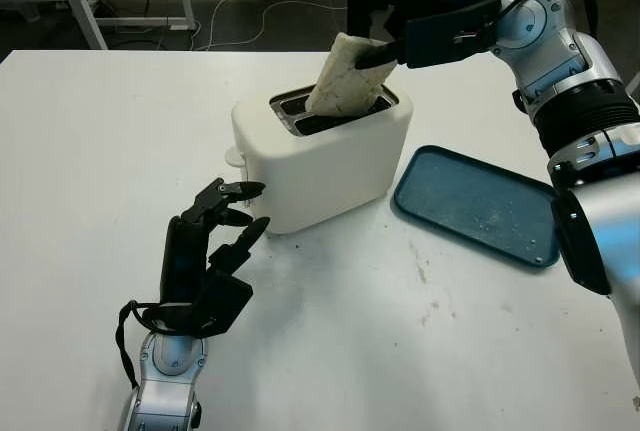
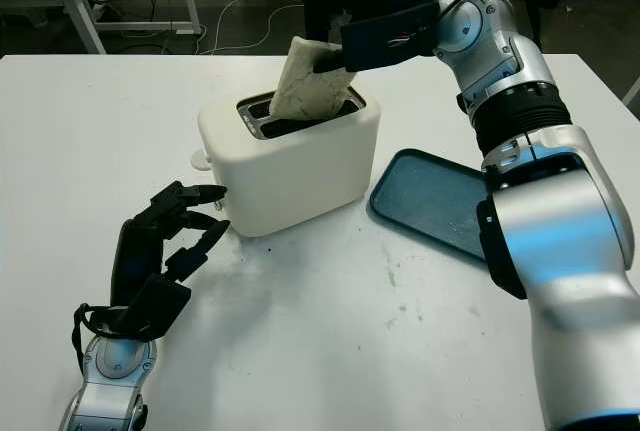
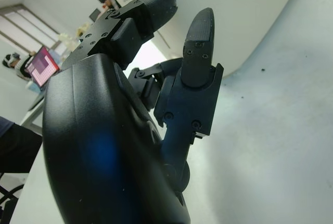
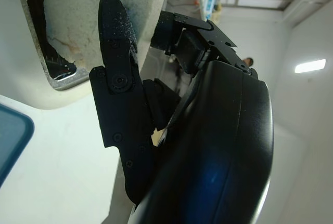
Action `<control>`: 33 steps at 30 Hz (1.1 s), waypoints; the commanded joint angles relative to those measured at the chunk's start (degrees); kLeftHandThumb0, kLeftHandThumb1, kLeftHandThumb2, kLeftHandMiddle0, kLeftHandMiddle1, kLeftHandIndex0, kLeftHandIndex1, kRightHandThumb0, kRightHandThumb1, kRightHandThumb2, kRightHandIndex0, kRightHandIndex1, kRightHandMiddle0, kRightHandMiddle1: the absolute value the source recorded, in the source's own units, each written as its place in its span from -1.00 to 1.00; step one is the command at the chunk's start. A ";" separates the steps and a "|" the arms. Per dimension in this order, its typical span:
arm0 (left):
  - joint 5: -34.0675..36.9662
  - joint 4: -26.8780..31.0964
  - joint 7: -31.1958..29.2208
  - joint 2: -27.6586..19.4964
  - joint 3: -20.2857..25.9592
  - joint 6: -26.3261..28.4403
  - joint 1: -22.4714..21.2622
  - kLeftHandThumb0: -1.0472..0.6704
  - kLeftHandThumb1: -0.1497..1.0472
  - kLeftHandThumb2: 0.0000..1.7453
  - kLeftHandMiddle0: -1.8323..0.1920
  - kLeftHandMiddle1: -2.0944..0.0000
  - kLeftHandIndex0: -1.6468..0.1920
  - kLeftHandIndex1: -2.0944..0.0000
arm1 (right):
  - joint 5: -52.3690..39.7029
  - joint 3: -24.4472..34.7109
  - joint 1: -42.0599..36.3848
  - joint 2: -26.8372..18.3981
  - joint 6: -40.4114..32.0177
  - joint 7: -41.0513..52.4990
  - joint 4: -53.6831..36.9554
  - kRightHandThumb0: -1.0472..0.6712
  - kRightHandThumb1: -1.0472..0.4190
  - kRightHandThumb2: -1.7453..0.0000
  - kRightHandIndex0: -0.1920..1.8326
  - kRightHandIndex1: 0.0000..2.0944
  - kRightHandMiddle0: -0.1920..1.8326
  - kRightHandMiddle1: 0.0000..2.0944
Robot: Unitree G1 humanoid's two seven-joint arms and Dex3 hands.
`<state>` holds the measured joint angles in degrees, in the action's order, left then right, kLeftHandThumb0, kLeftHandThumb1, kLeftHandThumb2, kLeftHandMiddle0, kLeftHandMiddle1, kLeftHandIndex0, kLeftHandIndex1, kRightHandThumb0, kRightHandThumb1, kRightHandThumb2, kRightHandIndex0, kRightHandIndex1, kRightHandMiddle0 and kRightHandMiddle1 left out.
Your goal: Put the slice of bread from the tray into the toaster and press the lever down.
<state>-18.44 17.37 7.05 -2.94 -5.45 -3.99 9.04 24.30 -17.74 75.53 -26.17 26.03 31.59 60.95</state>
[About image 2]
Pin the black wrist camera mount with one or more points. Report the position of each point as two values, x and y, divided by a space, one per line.
160 306
380 46

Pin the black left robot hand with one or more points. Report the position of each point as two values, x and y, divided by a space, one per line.
132 256

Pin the white toaster lever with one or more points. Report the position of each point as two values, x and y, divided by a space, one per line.
201 160

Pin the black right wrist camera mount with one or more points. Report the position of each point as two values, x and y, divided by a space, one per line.
380 46

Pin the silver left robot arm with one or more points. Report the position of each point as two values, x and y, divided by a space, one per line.
110 391

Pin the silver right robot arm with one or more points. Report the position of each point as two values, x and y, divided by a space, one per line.
550 226

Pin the white two-slot toaster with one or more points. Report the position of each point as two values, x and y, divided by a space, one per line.
290 181

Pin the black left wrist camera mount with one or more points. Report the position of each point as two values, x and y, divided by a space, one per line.
160 306

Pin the slice of bread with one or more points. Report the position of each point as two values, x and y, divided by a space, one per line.
300 86

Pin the blue plastic tray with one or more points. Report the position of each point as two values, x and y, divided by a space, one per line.
425 201

